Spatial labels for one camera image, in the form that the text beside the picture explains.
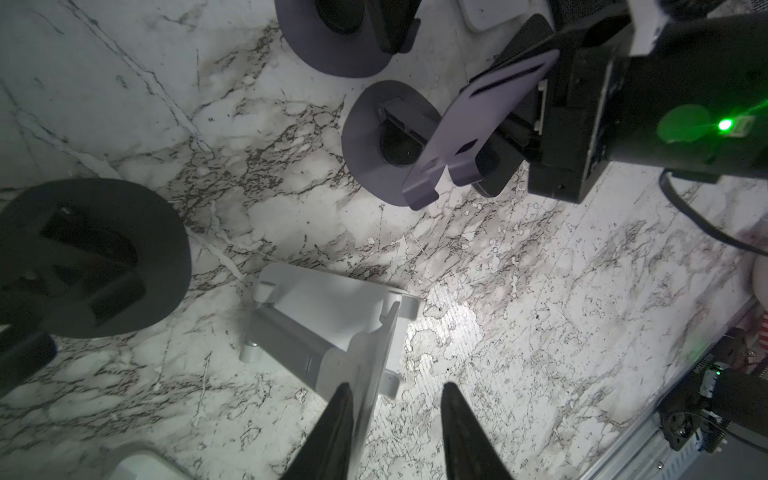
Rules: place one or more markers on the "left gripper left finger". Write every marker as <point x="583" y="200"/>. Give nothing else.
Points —
<point x="327" y="451"/>

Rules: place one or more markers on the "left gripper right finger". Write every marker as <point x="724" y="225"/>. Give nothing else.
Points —
<point x="468" y="452"/>

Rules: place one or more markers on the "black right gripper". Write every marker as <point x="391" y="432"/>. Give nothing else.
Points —
<point x="555" y="129"/>

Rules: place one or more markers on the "white front phone stand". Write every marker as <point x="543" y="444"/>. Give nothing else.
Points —
<point x="328" y="330"/>

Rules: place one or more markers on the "white folding phone stand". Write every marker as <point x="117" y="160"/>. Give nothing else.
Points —
<point x="140" y="461"/>

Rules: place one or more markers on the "purple round phone stand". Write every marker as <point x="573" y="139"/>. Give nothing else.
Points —
<point x="397" y="146"/>

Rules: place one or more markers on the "black round phone stand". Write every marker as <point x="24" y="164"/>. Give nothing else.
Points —
<point x="83" y="259"/>

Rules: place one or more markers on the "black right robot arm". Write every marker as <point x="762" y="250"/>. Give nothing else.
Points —
<point x="696" y="105"/>

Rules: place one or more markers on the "white back phone stand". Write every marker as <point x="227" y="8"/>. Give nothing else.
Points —
<point x="482" y="15"/>

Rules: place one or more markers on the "aluminium front rail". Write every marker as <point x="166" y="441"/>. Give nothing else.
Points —
<point x="642" y="452"/>

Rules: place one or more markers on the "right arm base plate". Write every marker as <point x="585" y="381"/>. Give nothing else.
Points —
<point x="723" y="389"/>

